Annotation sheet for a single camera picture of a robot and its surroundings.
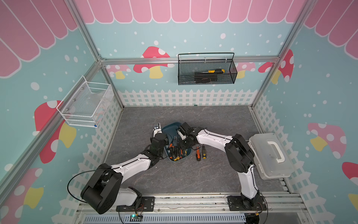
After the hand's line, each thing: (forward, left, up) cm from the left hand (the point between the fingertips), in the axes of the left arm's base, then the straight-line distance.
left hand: (163, 134), depth 89 cm
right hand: (-3, -12, -10) cm, 16 cm away
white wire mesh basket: (+9, +44, +17) cm, 48 cm away
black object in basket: (+27, -26, +23) cm, 44 cm away
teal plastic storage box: (+5, -4, -3) cm, 7 cm away
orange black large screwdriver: (-9, -23, -10) cm, 27 cm away
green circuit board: (-43, +11, -15) cm, 47 cm away
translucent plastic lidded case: (-15, -62, +1) cm, 64 cm away
